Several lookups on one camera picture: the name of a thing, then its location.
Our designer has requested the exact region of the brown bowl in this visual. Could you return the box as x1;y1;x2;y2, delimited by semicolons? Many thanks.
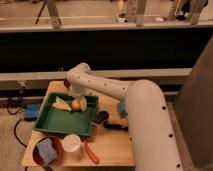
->
32;136;63;166

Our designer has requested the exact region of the black handled tool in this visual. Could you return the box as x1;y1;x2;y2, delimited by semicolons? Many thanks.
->
103;123;128;131

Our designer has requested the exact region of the yellow apple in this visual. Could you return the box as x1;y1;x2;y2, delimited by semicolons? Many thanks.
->
71;100;80;110

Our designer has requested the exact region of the green plastic tray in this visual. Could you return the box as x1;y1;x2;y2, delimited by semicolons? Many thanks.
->
34;92;98;136

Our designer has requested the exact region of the blue sponge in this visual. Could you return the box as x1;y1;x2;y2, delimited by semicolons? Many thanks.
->
37;138;57;165

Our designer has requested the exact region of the white paper cup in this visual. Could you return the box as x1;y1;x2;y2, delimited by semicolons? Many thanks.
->
62;134;81;153

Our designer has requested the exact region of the dark red bowl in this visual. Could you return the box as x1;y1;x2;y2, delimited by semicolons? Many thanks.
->
63;78;71;89

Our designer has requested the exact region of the blue crumpled cloth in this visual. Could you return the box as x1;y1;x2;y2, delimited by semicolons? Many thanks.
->
117;102;128;118

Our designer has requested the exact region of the black small cup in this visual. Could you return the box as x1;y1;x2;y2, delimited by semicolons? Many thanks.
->
93;111;109;124

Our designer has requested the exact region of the black cable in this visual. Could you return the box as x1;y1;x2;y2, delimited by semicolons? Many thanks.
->
6;87;28;148

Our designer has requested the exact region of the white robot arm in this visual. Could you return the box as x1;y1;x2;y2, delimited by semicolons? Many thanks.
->
65;63;183;171

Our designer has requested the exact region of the yellow banana peel toy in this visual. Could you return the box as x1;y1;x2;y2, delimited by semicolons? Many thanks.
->
52;97;72;112

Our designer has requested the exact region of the blue box on floor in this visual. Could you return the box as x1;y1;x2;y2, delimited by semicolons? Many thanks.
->
24;103;40;121

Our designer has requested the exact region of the wooden folding table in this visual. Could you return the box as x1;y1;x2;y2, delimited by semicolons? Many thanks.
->
21;81;135;169

